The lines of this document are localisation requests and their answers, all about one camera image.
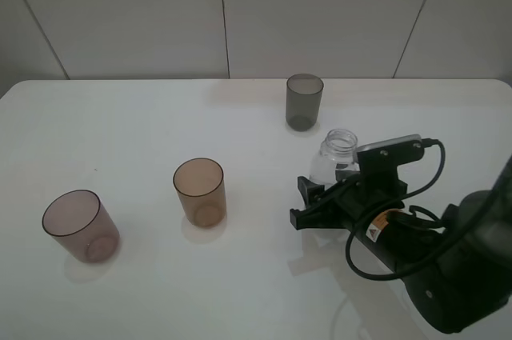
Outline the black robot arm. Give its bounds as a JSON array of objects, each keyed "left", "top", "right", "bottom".
[{"left": 290, "top": 149, "right": 511, "bottom": 334}]

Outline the grey translucent plastic cup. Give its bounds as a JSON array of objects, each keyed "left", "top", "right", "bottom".
[{"left": 286, "top": 74, "right": 324, "bottom": 132}]

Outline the clear plastic water bottle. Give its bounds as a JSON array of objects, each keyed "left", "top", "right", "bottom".
[{"left": 309, "top": 129, "right": 359, "bottom": 188}]

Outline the black camera cable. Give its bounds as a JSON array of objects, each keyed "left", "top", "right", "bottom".
[{"left": 344, "top": 138, "right": 477, "bottom": 282}]

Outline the purple translucent plastic cup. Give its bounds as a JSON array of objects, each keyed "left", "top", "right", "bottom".
[{"left": 42, "top": 190, "right": 120, "bottom": 263}]

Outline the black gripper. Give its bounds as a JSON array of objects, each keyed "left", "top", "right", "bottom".
[{"left": 290, "top": 174, "right": 408, "bottom": 230}]

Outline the orange translucent plastic cup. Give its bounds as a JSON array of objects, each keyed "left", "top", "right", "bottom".
[{"left": 173, "top": 158, "right": 226, "bottom": 228}]

